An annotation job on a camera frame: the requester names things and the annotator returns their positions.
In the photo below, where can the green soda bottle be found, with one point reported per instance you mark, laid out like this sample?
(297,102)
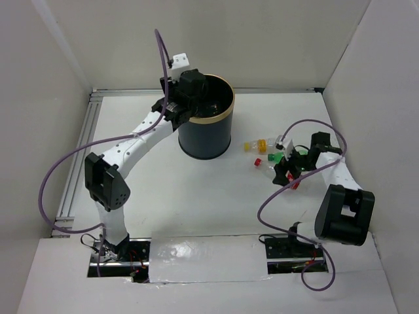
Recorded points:
(276,157)

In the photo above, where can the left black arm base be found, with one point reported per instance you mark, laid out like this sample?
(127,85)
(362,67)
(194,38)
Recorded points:
(131,262)

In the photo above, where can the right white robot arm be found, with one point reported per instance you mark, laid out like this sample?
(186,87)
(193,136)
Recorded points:
(345,213)

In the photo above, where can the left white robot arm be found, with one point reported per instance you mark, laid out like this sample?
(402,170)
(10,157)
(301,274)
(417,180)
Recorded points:
(105,174)

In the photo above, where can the small bottle yellow cap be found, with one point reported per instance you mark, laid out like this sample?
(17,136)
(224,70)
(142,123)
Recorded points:
(262,146)

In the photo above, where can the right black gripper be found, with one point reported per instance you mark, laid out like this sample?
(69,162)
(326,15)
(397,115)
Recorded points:
(283,167)

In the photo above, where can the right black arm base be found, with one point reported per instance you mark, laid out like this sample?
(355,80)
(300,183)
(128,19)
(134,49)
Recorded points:
(286,254)

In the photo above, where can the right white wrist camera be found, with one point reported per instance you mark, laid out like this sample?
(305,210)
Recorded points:
(285,145)

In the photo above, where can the clear bottle red label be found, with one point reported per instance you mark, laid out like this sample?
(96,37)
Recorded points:
(269,171)

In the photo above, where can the black bin with gold rim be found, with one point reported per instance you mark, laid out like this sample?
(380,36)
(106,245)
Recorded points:
(207,134)

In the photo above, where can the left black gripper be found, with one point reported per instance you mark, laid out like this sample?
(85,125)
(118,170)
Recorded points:
(173,85)

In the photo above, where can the shiny white tape sheet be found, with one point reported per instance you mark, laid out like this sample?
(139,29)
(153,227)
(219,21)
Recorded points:
(212,259)

